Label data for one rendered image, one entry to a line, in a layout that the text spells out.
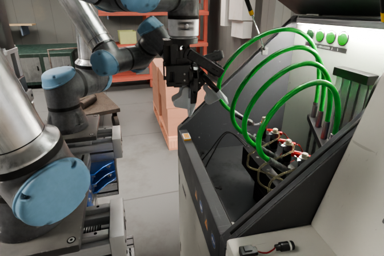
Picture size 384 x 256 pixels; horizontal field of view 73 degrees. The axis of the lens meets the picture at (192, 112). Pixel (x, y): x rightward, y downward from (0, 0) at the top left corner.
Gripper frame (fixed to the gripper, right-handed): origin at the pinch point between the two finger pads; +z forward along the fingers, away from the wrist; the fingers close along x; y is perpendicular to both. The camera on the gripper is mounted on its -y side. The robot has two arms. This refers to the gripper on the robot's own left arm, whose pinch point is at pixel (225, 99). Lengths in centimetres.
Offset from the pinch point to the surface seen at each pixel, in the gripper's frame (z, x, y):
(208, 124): 9.4, -36.4, 13.1
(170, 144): 29, -195, 73
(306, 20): 3, -23, -46
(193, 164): 10.5, -5.2, 24.5
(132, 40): -132, -420, 39
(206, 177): 14.7, 2.2, 22.6
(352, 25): 10.6, -0.3, -45.0
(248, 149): 21.8, -10.1, 6.5
